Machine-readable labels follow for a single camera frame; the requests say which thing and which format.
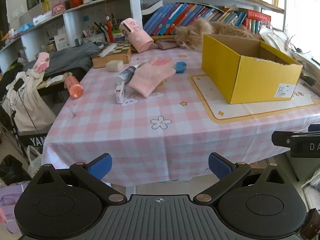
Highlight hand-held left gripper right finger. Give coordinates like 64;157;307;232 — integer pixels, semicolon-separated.
194;152;292;204

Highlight white pen case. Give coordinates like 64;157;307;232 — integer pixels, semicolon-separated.
98;44;118;57

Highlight black bag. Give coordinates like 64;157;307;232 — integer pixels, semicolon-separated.
0;155;30;185

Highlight blue plastic object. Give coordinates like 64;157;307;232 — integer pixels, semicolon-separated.
174;61;187;74

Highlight pink box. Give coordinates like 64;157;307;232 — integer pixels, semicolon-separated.
51;1;66;15

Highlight white tote bag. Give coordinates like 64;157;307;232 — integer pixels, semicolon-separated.
1;69;57;133

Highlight coral pink bottle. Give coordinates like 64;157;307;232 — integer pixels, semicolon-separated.
64;73;84;100

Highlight folded pink cloth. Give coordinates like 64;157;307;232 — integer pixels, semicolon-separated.
150;39;179;50

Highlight yellow cardboard box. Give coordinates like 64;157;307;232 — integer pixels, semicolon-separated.
201;34;303;105

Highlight row of colourful books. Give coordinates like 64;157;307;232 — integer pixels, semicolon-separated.
143;2;272;36

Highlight pink cylinder holder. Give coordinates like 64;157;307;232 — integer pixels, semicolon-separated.
119;18;154;53

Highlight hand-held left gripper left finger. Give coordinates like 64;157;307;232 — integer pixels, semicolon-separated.
31;153;128;204

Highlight dark blue spray bottle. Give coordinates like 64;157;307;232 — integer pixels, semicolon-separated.
117;64;140;84

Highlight grey cloth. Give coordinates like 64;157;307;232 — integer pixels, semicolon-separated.
22;42;100;77

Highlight white pen cup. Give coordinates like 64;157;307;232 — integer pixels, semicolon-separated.
82;21;107;44

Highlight wooden chess board box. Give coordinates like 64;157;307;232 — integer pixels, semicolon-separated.
92;42;132;68

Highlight white shelf unit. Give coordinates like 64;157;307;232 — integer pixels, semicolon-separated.
0;0;287;63

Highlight pink fuzzy glove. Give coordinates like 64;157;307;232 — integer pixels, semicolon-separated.
33;52;51;74

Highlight pile of papers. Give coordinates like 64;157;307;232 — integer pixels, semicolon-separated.
259;26;320;85

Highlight small white red box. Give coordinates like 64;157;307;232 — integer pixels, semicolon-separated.
114;81;126;104

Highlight red tassel ornament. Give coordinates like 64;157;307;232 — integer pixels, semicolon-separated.
105;16;113;43

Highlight cream cube block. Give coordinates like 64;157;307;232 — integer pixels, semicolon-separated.
106;60;124;72

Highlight white red label box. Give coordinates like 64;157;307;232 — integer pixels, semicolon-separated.
54;31;69;50

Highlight pink paw print glove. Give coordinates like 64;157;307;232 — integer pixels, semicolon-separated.
128;57;177;97

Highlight orange fluffy cat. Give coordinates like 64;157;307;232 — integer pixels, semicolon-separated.
174;19;263;53

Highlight purple bag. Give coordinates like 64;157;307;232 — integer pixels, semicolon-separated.
0;181;30;233

